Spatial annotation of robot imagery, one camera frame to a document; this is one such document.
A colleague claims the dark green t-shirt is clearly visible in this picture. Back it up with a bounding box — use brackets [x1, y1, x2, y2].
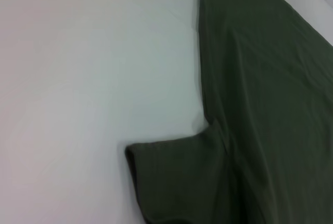
[124, 0, 333, 224]

